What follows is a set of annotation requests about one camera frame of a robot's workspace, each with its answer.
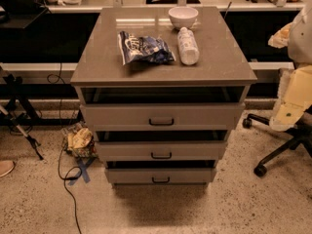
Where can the grey bottom drawer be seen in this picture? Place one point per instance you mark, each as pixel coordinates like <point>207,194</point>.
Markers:
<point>160,176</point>

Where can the grey drawer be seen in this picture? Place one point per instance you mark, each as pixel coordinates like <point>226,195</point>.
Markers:
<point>160,176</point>
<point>162,117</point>
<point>160,150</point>

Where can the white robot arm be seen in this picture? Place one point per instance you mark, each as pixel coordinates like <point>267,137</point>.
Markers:
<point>295,87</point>

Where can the grey drawer cabinet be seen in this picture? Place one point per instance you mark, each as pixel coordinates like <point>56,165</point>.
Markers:
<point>221,75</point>

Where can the grey top drawer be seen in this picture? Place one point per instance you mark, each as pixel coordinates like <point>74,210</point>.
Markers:
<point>162,117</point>

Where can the grey middle drawer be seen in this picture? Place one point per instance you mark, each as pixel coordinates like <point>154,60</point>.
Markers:
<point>160,150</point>

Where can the blue chip bag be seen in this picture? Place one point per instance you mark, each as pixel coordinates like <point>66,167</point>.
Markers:
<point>144,48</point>

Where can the white plastic bottle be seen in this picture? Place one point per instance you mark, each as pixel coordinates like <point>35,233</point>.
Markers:
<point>187,46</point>

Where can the blue tape cross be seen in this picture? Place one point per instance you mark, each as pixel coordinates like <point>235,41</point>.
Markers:
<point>82,166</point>

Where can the white bowl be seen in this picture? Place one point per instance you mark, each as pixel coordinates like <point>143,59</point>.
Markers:
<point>183,16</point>

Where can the grabber stick tool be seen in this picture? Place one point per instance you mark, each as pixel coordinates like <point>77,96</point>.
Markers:
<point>33,142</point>

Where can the tan shoe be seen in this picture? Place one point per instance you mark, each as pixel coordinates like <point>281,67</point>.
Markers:
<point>6,167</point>

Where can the black chair top left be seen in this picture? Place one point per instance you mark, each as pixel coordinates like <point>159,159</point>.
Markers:
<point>19,14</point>

